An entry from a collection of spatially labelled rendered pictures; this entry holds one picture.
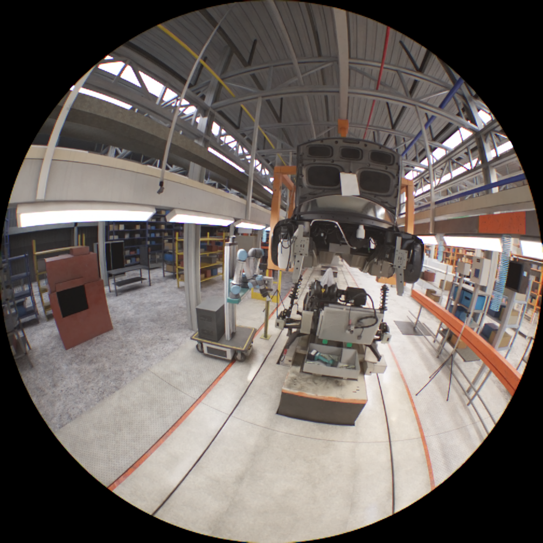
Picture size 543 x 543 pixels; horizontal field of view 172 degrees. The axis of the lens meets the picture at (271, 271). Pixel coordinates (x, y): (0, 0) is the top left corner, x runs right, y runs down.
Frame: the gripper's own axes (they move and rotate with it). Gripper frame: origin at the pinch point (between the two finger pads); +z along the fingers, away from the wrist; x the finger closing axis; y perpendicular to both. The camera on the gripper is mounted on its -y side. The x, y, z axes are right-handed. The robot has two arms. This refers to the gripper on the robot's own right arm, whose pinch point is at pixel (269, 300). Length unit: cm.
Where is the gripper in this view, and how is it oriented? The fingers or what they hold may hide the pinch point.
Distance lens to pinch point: 237.0
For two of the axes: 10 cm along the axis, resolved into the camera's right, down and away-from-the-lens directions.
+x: 3.8, 1.5, -9.1
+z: 3.4, 8.9, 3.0
